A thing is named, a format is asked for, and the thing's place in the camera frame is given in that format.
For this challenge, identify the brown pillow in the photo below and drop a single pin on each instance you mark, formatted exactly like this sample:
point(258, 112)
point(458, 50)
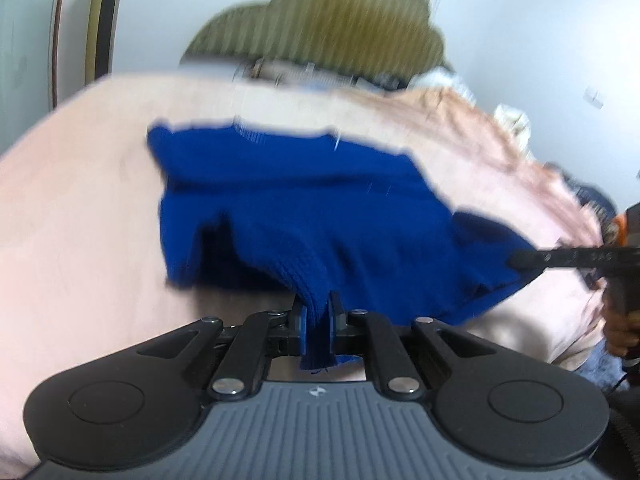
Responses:
point(290, 72)

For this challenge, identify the frosted glass sliding door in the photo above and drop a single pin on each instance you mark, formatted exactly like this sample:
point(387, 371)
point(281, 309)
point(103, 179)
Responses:
point(30, 20)

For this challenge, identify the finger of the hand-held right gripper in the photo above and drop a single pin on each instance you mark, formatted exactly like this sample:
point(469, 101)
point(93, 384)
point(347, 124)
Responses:
point(555, 259)

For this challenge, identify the olive green padded headboard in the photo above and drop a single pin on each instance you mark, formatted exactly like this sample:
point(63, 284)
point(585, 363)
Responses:
point(325, 25)

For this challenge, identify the blue beaded knit sweater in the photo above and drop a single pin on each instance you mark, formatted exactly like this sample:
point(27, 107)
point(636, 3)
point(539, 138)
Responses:
point(325, 200)

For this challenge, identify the pink bed blanket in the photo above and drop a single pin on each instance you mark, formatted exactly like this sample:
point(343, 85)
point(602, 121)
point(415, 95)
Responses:
point(75, 210)

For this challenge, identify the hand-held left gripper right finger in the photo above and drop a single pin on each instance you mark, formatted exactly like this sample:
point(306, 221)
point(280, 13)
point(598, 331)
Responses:
point(334, 327)

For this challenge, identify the white wall switch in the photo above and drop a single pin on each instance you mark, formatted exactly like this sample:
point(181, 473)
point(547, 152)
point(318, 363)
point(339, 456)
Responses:
point(595, 97)

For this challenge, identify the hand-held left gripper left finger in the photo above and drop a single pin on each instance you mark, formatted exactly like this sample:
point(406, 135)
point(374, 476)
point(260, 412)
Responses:
point(301, 327)

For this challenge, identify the white crumpled cloth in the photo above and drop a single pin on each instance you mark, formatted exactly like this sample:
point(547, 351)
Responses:
point(440, 80)

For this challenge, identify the person's right hand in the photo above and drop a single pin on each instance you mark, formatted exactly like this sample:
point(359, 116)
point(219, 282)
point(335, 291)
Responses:
point(622, 332)

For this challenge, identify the gold tower air conditioner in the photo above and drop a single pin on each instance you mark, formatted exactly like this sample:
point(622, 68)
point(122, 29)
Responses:
point(102, 15)

